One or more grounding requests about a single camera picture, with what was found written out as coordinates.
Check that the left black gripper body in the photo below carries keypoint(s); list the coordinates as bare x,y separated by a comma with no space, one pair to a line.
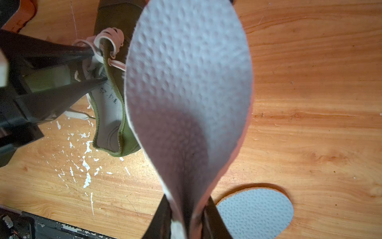
16,130

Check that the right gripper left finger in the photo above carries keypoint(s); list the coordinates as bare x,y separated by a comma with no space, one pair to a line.
160,226

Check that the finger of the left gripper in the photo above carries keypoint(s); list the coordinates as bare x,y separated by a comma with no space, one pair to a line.
25,51
50,104

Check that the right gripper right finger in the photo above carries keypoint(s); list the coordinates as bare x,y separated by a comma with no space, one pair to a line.
213,225

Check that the green canvas shoe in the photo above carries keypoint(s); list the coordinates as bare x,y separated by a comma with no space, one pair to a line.
114,27

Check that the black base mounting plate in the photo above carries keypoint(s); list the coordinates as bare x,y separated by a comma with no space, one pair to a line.
16,224

